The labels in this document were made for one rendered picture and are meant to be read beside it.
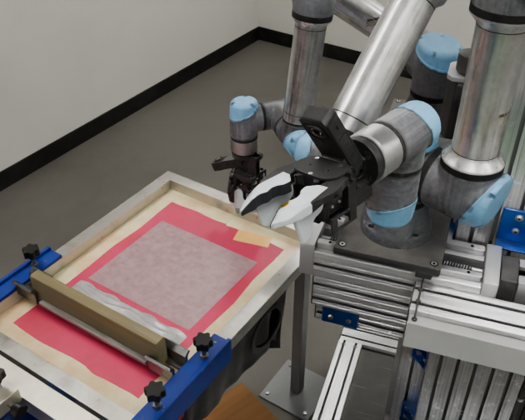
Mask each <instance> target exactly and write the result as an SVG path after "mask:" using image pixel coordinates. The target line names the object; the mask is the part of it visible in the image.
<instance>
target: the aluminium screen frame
mask: <svg viewBox="0 0 525 420"><path fill-rule="evenodd" d="M170 189H172V190H174V191H176V192H179V193H182V194H184V195H187V196H189V197H190V198H194V199H197V200H198V201H201V202H203V203H206V204H208V205H211V206H213V207H215V208H219V209H221V210H223V211H225V212H228V213H231V214H233V215H235V216H238V217H240V218H243V219H246V220H248V221H250V222H252V223H256V224H257V225H260V226H262V227H264V226H263V225H262V224H261V223H260V220H259V218H258V215H257V213H256V211H255V210H254V211H252V212H249V213H247V214H245V215H243V216H241V215H240V212H239V211H240V208H239V209H238V214H236V213H235V212H234V211H233V208H232V205H231V203H230V201H229V198H228V195H227V194H226V193H224V192H220V191H218V190H216V189H213V188H211V187H208V186H205V185H203V184H201V183H199V182H194V181H193V180H190V179H188V178H185V177H182V176H180V175H177V174H176V173H173V172H169V171H167V172H165V173H164V174H163V175H162V176H161V177H159V178H157V179H156V180H155V181H153V182H151V183H150V184H149V185H147V186H146V187H145V188H144V189H142V190H141V191H139V192H138V193H136V194H135V195H133V196H132V197H130V198H129V199H128V200H127V201H125V202H124V203H122V204H121V205H119V206H118V207H116V208H115V209H113V210H112V211H111V212H110V213H108V214H107V215H105V216H104V217H102V218H101V219H99V220H98V221H97V222H95V223H94V224H93V225H92V226H90V227H88V228H87V229H86V230H84V231H83V232H81V233H79V234H78V235H77V236H76V237H74V238H73V239H72V240H70V241H69V242H67V243H66V244H64V245H63V246H61V247H60V248H59V249H58V250H56V251H55V252H56V253H59V254H61V255H62V258H60V259H59V260H58V261H56V262H55V263H54V264H53V265H51V266H50V267H48V268H47V269H46V270H44V272H45V273H47V274H49V275H51V276H54V275H55V274H56V273H58V272H60V271H61V270H62V269H64V268H65V267H66V266H67V265H68V264H70V263H71V262H73V261H74V260H75V259H77V258H78V257H80V256H81V255H83V254H84V253H85V252H86V251H87V250H89V249H90V248H92V247H93V246H94V245H96V244H97V243H99V242H100V241H101V240H103V239H104V238H105V237H106V236H108V235H109V234H110V233H112V232H113V231H115V230H116V229H117V228H119V227H120V226H122V225H123V224H124V223H125V222H126V221H128V220H129V219H131V218H132V217H134V216H135V215H136V214H138V213H139V212H141V211H142V210H143V209H144V208H145V207H147V206H148V205H149V204H151V203H153V202H154V201H155V200H157V199H158V198H160V197H161V196H162V195H163V194H164V193H166V192H167V191H168V190H170ZM265 228H268V229H270V230H272V231H274V232H276V233H280V234H282V235H284V236H287V237H289V238H292V239H294V240H297V241H299V242H300V240H299V238H298V235H297V232H296V230H295V227H294V226H293V223H292V224H289V225H287V226H284V227H279V228H275V229H271V228H270V225H269V226H267V227H265ZM299 253H300V248H299V249H298V250H297V251H296V252H295V253H294V254H293V255H292V256H291V257H290V258H289V259H288V260H287V261H286V262H285V263H284V264H283V265H282V266H281V267H280V269H279V270H278V271H277V272H276V273H275V274H274V275H273V276H272V277H271V278H270V279H269V280H268V281H267V282H266V283H265V284H264V285H263V286H262V288H261V289H260V290H259V291H258V292H257V293H256V294H255V295H254V296H253V297H252V298H251V299H250V300H249V301H248V302H247V303H246V304H245V305H244V306H243V308H242V309H241V310H240V311H239V312H238V313H237V314H236V315H235V316H234V317H233V318H232V319H231V320H230V321H229V322H228V323H227V324H226V325H225V327H224V328H223V329H222V330H221V331H220V332H219V333H218V334H217V335H218V336H220V337H222V338H225V339H227V338H230V339H231V343H232V349H233V348H234V347H235V346H236V345H237V344H238V343H239V341H240V340H241V339H242V338H243V337H244V336H245V335H246V334H247V333H248V331H249V330H250V329H251V328H252V327H253V326H254V325H255V324H256V322H257V321H258V320H259V319H260V318H261V317H262V316H263V315H264V313H265V312H266V311H267V310H268V309H269V308H270V307H271V306H272V305H273V304H274V303H275V302H276V301H277V300H278V299H279V298H280V297H281V295H282V294H283V293H284V292H285V291H286V290H287V289H288V288H289V286H290V285H291V284H292V283H293V282H294V281H295V280H296V279H297V278H298V276H299V275H300V274H301V272H299ZM22 299H23V297H22V296H21V295H19V294H18V290H17V291H16V292H14V293H13V294H11V295H10V296H8V297H7V298H5V299H4V300H3V301H1V302H0V315H1V314H3V313H4V312H6V311H7V310H8V309H9V308H11V307H12V306H13V305H15V304H16V303H18V302H19V301H20V300H22ZM0 355H1V356H3V357H4V358H6V359H7V360H9V361H10V362H12V363H14V364H15V365H17V366H18V367H20V368H21V369H23V370H24V371H26V372H27V373H29V374H31V375H32V376H34V377H35V378H37V379H38V380H40V381H41V382H43V383H45V384H46V385H48V386H49V387H50V388H52V389H54V390H55V391H57V392H58V393H60V394H62V395H63V396H64V397H66V398H68V399H69V400H71V401H72V402H74V403H76V404H77V405H78V406H80V407H81V408H83V409H85V410H86V411H88V412H89V413H91V414H92V415H94V416H95V417H97V418H99V419H100V420H131V419H132V418H133V417H134V416H135V415H133V414H131V413H130V412H129V411H127V410H125V409H124V408H122V407H120V406H118V405H117V404H116V403H114V402H112V401H111V400H109V399H107V398H106V397H104V396H103V395H101V394H100V393H98V392H96V391H94V390H93V389H91V388H90V387H88V386H87V385H85V384H84V383H82V382H80V381H78V380H77V379H76V378H74V377H72V376H71V375H69V374H67V373H66V372H64V371H63V370H61V369H60V368H58V367H56V366H54V365H53V364H51V363H50V362H48V361H47V360H45V359H43V358H42V357H40V356H38V355H37V354H36V353H34V352H32V351H30V350H29V349H27V348H26V347H24V346H23V345H21V344H20V343H18V342H16V341H14V340H13V339H11V338H10V337H8V336H7V335H5V334H3V333H2V332H0Z"/></svg>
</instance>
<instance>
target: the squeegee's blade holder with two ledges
mask: <svg viewBox="0 0 525 420"><path fill-rule="evenodd" d="M39 305H40V306H42V307H43V308H46V309H47V310H48V311H50V312H52V313H54V314H56V315H58V316H59V317H60V318H63V319H65V320H66V321H68V322H70V323H71V324H73V325H75V326H77V327H78V328H81V329H82V330H83V331H85V332H87V333H89V334H91V335H93V336H94V337H95V338H98V339H100V340H102V341H103V342H105V343H107V344H108V345H110V346H112V347H114V348H116V349H117V350H119V351H120V352H122V353H125V354H126V355H128V356H129V357H131V358H133V359H135V360H137V361H138V362H140V363H142V364H143V365H147V364H148V360H147V359H145V358H144V356H143V355H141V354H139V353H138V352H135V351H133V350H132V349H131V348H129V347H126V346H125V345H123V344H121V343H120V342H118V341H116V340H114V339H112V338H111V337H109V336H107V335H105V334H104V333H102V332H99V331H98V330H97V329H95V328H93V327H91V326H89V325H87V324H86V323H85V322H82V321H80V320H78V319H77V318H75V317H73V316H72V315H70V314H68V313H66V312H64V311H63V310H61V309H59V308H58V307H55V306H53V305H52V304H51V303H49V302H46V301H45V300H41V301H40V302H39Z"/></svg>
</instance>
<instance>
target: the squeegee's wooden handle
mask: <svg viewBox="0 0 525 420"><path fill-rule="evenodd" d="M30 280H31V283H32V288H33V290H34V291H36V292H37V296H38V299H39V300H45V301H46V302H48V303H51V304H52V305H53V306H55V307H57V308H59V309H61V310H63V311H64V312H65V313H68V314H70V315H72V316H73V317H75V318H77V319H78V320H80V321H82V322H84V323H86V324H87V325H89V326H91V327H92V328H95V329H97V330H98V331H99V332H101V333H104V334H105V335H107V336H109V337H110V338H112V339H114V340H116V341H118V342H119V343H121V344H123V345H125V346H126V347H128V348H131V349H132V350H133V351H135V352H137V353H139V354H141V355H143V356H144V357H145V355H150V356H152V357H154V358H156V359H157V360H159V361H161V362H163V363H164V362H165V361H166V360H167V359H168V354H167V348H166V341H165V337H163V336H161V335H159V334H157V333H156V332H154V331H152V330H150V329H148V328H146V327H144V326H143V325H141V324H139V323H137V322H134V321H133V320H132V319H130V318H128V317H125V316H123V315H122V314H121V313H119V312H116V311H114V310H112V309H111V308H110V307H107V306H105V305H103V304H101V303H100V302H98V301H96V300H94V299H92V298H90V297H88V296H87V295H85V294H83V293H81V292H79V291H77V290H76V289H74V288H72V287H69V286H68V285H66V284H64V283H63V282H60V281H58V280H57V279H55V278H53V277H51V276H49V275H47V274H46V273H44V272H42V271H40V270H37V271H35V272H34V273H32V274H31V275H30Z"/></svg>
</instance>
